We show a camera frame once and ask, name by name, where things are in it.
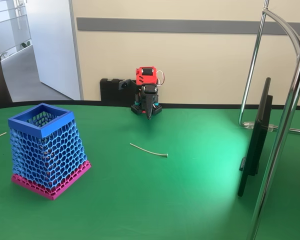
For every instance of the blue and pink mesh basket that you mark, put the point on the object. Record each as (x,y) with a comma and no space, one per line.
(47,155)

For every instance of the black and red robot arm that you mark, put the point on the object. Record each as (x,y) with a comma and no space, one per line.
(146,77)

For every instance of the black upright board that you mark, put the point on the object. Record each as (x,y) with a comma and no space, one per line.
(2,82)

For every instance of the green table cloth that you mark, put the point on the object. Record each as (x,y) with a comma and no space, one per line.
(140,200)

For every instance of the black gripper camera module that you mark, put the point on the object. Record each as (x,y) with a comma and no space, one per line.
(123,84)

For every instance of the grey wall rail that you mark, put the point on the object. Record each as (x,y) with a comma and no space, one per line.
(165,25)

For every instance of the black plastic case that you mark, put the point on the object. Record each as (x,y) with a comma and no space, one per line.
(108,90)

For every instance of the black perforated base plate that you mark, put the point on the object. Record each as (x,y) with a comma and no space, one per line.
(136,109)

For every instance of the black flat light panel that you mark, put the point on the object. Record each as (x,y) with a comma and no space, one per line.
(258,135)

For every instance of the chrome tube stand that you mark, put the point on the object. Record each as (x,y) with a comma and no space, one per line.
(273,160)

